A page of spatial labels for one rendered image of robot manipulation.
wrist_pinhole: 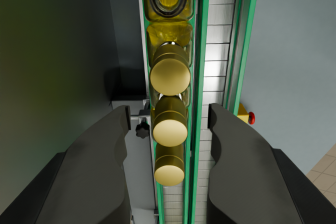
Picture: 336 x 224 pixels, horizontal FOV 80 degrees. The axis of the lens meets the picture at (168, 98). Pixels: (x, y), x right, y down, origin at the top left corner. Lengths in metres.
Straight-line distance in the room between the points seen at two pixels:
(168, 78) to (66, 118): 0.14
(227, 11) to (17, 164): 0.41
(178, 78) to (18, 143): 0.14
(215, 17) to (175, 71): 0.30
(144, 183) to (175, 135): 0.51
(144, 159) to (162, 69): 0.48
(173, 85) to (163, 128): 0.05
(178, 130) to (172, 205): 0.61
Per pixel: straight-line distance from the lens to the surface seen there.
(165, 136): 0.20
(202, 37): 0.36
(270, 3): 0.62
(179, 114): 0.20
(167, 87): 0.17
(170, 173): 0.23
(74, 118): 0.28
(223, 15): 0.45
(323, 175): 2.46
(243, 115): 0.63
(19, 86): 0.20
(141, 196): 0.76
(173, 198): 0.76
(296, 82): 0.73
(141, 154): 0.61
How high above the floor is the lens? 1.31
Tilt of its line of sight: 61 degrees down
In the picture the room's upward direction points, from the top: 179 degrees counter-clockwise
